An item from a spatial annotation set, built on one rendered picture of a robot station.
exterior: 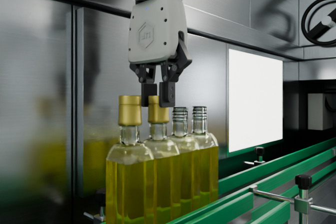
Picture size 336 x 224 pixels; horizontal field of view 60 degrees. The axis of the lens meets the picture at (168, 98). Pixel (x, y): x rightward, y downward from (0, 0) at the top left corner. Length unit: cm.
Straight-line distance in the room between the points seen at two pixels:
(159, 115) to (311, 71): 111
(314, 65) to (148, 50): 112
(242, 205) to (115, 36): 41
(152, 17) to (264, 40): 72
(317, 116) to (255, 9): 69
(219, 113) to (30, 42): 53
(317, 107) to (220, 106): 83
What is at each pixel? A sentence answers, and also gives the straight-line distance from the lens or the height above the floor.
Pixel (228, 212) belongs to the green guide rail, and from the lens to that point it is 57.
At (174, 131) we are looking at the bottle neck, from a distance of 52.
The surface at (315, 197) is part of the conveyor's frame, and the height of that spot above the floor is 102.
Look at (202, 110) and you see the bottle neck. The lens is 56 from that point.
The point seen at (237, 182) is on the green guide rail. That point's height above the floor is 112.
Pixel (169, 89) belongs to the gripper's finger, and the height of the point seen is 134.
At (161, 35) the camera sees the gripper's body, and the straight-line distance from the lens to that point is 45.
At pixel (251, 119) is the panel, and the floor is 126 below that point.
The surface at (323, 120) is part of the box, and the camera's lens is 161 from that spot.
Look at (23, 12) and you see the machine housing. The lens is 54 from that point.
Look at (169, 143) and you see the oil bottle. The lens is 47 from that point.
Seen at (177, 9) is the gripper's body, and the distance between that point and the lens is 46.
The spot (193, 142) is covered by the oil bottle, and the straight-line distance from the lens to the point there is 52.
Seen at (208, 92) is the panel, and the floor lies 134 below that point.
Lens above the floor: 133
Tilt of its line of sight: level
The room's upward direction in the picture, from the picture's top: straight up
